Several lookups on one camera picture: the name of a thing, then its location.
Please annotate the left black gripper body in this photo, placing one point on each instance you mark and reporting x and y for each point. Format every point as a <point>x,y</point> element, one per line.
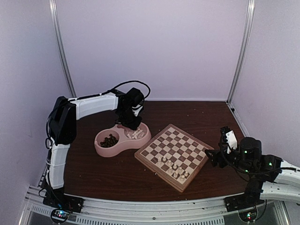
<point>127,119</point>

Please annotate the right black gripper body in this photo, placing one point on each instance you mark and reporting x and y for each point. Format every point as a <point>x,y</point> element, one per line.
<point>245,166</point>

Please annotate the pink double bowl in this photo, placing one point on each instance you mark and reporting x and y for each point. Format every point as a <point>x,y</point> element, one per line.
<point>124,143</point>

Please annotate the wooden chess board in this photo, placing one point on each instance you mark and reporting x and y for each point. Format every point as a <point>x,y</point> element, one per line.
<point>182,148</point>

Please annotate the light chess piece tall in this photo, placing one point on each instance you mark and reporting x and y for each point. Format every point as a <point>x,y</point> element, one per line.
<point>159,160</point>

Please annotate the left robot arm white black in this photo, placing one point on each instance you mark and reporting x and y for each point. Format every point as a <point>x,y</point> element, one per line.
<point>61,128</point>

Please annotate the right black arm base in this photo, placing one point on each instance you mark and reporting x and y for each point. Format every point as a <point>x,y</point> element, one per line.
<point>245,205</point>

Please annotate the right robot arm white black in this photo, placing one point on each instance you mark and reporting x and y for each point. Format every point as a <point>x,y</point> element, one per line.
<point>270,177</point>

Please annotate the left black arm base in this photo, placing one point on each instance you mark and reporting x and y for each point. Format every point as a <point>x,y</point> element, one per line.
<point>62,211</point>

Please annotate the light chess pieces pile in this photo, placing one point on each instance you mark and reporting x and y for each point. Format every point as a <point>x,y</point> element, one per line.
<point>137,134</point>

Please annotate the dark chess pieces pile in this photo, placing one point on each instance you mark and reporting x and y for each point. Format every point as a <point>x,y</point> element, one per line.
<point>109,141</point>

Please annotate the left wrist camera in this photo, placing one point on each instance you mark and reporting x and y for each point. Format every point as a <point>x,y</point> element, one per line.
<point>138,110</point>

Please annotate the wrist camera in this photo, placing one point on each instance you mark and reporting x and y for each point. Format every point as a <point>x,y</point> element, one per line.
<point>230,138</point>
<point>138,110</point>

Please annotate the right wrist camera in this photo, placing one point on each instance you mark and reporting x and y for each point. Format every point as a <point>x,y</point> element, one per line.
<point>230,138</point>

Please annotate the front aluminium rail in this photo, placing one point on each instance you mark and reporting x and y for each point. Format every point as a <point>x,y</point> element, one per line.
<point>210,211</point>

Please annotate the left aluminium frame post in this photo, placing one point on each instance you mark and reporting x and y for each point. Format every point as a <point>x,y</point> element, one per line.
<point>61,50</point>

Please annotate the aluminium frame post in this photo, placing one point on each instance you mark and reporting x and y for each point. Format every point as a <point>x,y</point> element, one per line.
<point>250,13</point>
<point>61,50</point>

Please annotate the right aluminium frame post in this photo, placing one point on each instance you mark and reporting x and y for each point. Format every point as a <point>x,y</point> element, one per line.
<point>250,13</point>

